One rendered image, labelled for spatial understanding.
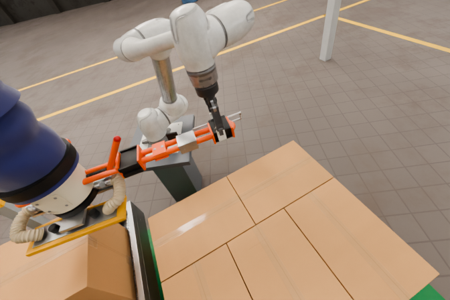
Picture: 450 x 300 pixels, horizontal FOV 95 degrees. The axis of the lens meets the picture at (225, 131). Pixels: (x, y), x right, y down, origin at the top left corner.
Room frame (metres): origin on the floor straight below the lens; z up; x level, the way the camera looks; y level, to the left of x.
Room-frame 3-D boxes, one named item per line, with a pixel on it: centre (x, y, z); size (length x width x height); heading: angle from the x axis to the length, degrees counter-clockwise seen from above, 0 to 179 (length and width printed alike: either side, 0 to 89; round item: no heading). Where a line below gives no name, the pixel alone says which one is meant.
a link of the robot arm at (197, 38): (0.59, 0.01, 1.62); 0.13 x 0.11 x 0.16; 126
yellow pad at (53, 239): (0.41, 0.60, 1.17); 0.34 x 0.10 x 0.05; 98
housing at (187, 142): (0.56, 0.15, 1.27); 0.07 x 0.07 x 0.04; 8
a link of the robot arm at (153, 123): (1.19, 0.49, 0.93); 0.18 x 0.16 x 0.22; 126
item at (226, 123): (0.58, 0.01, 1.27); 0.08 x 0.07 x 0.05; 98
